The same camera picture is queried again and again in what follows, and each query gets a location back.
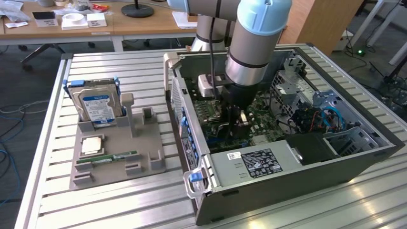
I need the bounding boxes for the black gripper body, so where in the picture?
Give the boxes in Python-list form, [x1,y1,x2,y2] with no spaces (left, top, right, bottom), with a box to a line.
[222,83,260,113]

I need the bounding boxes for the black graphics card silver bracket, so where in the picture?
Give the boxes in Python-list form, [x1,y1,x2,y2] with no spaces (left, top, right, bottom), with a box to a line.
[204,118,251,146]

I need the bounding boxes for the CPU socket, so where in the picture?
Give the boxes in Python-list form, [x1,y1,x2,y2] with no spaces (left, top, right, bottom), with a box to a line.
[210,99,230,119]

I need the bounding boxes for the green motherboard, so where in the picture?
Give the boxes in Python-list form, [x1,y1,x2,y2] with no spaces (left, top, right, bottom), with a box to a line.
[190,83,287,153]

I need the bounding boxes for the silver chipset heatsink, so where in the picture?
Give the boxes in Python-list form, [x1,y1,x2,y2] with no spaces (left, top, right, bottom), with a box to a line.
[250,136,271,145]

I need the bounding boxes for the metal disk bay cage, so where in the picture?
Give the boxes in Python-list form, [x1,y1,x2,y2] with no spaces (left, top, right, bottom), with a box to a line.
[268,51,339,121]

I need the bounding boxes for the blue card retention latch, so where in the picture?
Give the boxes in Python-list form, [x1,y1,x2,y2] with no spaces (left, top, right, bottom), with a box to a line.
[179,116,200,165]

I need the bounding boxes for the grey power supply unit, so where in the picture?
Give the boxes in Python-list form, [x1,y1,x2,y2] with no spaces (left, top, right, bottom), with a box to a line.
[203,140,303,188]

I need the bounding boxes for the open black PC case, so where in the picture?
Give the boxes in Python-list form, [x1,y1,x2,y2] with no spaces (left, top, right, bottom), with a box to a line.
[163,46,407,226]

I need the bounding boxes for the white paper stack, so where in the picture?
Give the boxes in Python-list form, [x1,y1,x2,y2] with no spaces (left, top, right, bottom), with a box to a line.
[171,10,200,29]

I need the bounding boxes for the grey parts rack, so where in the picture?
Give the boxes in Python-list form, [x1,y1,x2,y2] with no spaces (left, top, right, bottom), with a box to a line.
[68,93,168,191]

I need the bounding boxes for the white box red button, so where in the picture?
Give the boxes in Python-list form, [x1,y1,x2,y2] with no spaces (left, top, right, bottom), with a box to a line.
[336,30,355,52]

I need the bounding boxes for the wooden cabinet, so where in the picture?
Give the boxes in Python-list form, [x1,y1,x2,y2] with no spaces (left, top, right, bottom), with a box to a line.
[276,0,366,54]

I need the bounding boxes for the wooden desk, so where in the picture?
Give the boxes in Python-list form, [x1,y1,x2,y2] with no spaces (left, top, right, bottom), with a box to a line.
[0,1,115,46]
[112,0,288,52]

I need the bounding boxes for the green RAM stick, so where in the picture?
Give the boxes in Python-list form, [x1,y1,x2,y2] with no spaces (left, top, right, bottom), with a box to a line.
[76,150,139,164]

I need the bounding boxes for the hard disk in blue caddy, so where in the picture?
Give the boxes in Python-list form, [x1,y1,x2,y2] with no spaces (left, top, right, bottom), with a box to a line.
[62,76,122,128]

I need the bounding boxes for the silver CPU chip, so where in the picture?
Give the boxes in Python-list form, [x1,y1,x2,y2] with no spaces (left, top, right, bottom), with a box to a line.
[80,137,104,156]

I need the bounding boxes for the black lamp base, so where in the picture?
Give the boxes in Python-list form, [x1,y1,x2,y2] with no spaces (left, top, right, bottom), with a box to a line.
[120,0,156,18]

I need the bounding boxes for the black equipment stand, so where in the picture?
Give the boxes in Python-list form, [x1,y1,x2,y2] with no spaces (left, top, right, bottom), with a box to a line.
[380,54,407,108]

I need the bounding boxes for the small white box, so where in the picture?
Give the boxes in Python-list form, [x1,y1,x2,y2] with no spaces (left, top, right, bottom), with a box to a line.
[86,13,108,28]

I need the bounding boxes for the flat white box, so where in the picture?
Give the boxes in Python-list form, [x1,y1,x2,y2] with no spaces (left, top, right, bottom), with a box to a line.
[60,18,90,31]

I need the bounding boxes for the white tape roll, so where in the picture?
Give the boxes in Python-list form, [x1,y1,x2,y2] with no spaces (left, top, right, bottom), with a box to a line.
[63,13,84,24]

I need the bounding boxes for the grey crumpled bag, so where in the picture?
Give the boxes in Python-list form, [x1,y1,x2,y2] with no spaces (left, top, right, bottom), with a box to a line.
[71,0,92,11]

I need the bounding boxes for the black chair base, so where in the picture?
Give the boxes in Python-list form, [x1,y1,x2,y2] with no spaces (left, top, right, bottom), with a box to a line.
[19,42,70,71]

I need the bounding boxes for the white box black top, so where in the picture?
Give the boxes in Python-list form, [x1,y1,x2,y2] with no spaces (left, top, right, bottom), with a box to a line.
[32,11,59,27]

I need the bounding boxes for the clear plastic bag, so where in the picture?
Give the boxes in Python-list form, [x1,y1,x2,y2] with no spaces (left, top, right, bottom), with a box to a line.
[0,1,31,22]

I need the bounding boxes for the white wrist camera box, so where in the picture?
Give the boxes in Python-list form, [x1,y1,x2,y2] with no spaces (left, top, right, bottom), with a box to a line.
[198,74,226,98]

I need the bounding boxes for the black wire bundle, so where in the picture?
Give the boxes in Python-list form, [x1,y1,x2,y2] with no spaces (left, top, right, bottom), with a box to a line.
[276,108,318,135]

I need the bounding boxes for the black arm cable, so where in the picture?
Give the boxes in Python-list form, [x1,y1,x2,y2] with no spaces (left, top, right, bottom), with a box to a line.
[208,0,223,101]

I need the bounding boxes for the blue wire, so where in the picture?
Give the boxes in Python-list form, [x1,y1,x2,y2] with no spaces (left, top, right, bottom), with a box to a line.
[319,107,347,134]

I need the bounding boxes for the metal drive bracket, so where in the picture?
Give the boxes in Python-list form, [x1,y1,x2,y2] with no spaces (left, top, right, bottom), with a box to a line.
[323,126,380,158]

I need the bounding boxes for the white table frame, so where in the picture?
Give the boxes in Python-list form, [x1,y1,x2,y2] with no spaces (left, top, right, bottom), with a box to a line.
[348,0,407,65]

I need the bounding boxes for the white floor cable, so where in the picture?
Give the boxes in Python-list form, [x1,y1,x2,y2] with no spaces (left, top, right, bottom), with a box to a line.
[0,99,51,115]

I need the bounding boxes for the blue floor cable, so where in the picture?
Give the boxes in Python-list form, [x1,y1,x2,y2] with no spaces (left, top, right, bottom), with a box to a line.
[0,112,27,206]

